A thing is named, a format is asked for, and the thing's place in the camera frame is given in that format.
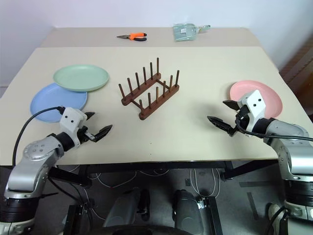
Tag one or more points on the green plate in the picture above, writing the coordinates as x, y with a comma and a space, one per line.
80, 78

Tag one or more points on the pink plate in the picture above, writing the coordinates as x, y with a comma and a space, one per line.
271, 98

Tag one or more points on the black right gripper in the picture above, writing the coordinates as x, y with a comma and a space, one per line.
240, 117

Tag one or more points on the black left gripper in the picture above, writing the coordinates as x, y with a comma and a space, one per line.
83, 135

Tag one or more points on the blue plate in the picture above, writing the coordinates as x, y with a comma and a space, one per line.
49, 98

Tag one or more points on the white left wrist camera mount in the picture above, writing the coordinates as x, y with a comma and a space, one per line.
71, 120

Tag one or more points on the wooden dish rack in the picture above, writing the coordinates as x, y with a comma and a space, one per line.
159, 104

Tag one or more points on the dark grey rounded shape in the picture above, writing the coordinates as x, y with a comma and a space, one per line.
122, 208
187, 208

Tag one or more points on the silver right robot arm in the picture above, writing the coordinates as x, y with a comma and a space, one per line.
291, 156

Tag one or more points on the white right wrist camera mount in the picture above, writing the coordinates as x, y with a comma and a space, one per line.
254, 102

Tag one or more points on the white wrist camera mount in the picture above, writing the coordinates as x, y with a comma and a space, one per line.
254, 102
71, 120

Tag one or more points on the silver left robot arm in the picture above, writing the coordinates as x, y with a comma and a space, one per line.
31, 166

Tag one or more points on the pale green bagged dustpan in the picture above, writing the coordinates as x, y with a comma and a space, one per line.
183, 33

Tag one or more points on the orange black pliers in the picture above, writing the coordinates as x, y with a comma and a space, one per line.
137, 36

